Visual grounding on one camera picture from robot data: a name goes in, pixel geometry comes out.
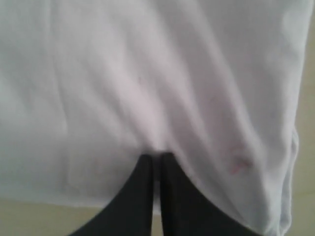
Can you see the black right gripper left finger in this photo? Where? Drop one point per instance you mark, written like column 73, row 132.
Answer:
column 130, row 212

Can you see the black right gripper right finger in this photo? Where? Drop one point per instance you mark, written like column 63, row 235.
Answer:
column 185, row 211

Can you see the white t-shirt red print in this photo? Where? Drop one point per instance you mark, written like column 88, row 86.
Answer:
column 86, row 86

